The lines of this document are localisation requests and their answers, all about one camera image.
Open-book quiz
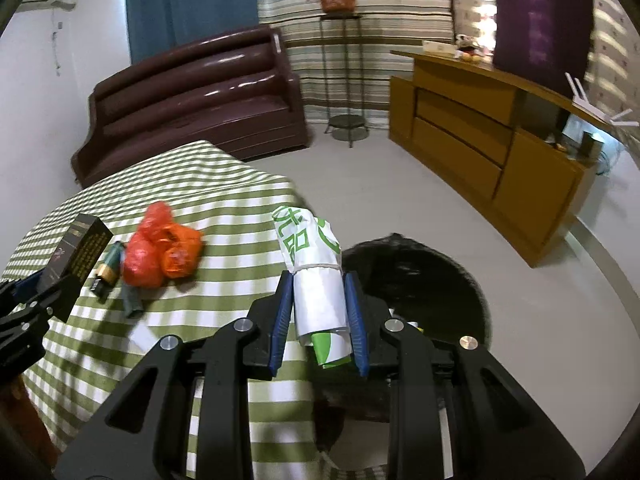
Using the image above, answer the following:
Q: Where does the white wifi router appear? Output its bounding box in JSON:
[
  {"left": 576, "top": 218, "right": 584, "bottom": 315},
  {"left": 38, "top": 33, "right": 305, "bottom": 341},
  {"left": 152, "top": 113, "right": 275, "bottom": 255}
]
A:
[{"left": 565, "top": 73, "right": 639, "bottom": 128}]

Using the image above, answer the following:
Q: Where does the green yellow can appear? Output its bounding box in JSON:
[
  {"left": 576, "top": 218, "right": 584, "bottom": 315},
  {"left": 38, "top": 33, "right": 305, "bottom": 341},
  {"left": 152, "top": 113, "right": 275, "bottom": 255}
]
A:
[{"left": 90, "top": 242, "right": 125, "bottom": 302}]

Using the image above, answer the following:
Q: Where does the blue curtain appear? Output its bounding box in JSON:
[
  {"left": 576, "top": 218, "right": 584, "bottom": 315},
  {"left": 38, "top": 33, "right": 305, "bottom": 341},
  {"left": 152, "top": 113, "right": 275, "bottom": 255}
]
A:
[{"left": 126, "top": 0, "right": 259, "bottom": 63}]

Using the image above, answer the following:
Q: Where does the mouse plush toy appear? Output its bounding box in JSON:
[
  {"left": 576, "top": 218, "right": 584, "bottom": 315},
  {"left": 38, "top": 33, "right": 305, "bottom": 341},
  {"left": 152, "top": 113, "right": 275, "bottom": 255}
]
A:
[{"left": 454, "top": 34, "right": 483, "bottom": 63}]

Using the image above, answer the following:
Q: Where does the red plastic bag bundle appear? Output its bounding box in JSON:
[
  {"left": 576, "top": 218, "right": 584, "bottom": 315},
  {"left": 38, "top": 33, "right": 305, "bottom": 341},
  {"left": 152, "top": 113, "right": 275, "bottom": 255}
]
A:
[{"left": 122, "top": 202, "right": 172, "bottom": 289}]

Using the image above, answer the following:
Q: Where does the light blue tube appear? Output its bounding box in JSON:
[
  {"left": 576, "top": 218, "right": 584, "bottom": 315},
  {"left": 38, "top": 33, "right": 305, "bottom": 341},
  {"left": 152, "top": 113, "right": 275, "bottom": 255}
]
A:
[{"left": 120, "top": 250, "right": 144, "bottom": 318}]

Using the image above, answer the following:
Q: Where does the white green paper bag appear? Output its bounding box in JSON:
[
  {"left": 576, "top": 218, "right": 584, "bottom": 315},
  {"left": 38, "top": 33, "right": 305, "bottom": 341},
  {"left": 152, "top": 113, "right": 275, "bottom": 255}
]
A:
[{"left": 271, "top": 206, "right": 352, "bottom": 368}]

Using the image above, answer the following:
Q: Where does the green checkered tablecloth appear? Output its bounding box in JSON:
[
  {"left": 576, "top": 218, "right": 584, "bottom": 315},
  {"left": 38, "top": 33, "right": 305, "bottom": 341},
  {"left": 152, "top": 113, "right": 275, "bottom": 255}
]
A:
[{"left": 2, "top": 141, "right": 344, "bottom": 479}]

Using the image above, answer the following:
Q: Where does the dark brown leather sofa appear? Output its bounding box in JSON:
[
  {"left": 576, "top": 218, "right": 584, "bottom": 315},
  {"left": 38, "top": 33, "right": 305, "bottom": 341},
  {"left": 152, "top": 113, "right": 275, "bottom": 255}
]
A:
[{"left": 70, "top": 25, "right": 310, "bottom": 188}]

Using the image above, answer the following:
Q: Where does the black trash bin with bag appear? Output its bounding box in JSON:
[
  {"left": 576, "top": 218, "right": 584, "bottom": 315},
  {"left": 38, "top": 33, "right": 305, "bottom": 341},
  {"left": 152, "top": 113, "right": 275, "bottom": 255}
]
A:
[{"left": 342, "top": 233, "right": 492, "bottom": 347}]

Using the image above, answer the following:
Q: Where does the striped green curtain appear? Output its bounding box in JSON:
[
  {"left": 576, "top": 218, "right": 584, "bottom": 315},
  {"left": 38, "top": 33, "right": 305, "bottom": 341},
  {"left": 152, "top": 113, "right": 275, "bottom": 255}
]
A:
[{"left": 258, "top": 0, "right": 454, "bottom": 124}]

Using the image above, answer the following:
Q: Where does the black metal plant stand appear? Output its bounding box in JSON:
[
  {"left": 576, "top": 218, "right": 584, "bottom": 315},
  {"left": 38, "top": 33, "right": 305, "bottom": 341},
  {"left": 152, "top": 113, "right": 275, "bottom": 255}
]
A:
[{"left": 319, "top": 11, "right": 369, "bottom": 148}]

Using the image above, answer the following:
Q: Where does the dark maroon box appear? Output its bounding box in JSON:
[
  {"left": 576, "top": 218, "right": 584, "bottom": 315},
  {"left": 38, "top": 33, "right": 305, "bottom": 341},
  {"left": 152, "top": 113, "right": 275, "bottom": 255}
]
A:
[{"left": 34, "top": 212, "right": 115, "bottom": 323}]

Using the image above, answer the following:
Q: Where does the orange plastic bag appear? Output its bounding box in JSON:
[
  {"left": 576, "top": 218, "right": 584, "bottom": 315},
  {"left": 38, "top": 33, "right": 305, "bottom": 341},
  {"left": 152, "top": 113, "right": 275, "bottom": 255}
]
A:
[{"left": 160, "top": 223, "right": 203, "bottom": 280}]

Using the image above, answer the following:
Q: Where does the wooden TV cabinet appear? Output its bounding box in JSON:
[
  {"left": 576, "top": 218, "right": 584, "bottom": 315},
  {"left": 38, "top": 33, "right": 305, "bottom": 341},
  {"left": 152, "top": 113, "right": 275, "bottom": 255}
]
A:
[{"left": 388, "top": 53, "right": 612, "bottom": 268}]

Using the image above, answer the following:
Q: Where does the purple curtain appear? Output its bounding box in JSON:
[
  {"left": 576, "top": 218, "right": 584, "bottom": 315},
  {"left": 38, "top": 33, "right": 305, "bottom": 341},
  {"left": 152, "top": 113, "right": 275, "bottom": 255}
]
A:
[{"left": 492, "top": 0, "right": 593, "bottom": 98}]

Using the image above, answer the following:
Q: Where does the white box on cabinet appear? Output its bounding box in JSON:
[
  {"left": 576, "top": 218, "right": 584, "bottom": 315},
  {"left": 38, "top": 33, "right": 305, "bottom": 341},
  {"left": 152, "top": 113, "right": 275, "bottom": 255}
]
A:
[{"left": 422, "top": 40, "right": 458, "bottom": 58}]

